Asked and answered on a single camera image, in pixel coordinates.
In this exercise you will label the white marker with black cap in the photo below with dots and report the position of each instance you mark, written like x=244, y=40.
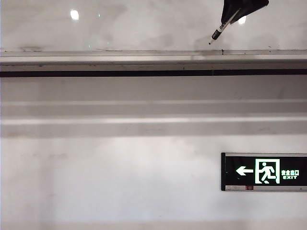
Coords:
x=216, y=35

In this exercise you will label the aluminium whiteboard tray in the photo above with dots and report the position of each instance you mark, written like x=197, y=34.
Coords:
x=120, y=61

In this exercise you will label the white glossy whiteboard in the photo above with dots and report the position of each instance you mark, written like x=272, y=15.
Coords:
x=120, y=26

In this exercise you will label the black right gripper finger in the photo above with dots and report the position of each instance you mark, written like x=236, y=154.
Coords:
x=229, y=9
x=251, y=6

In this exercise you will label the black green illuminated exit sign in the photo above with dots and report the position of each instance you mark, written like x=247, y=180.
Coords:
x=242, y=163

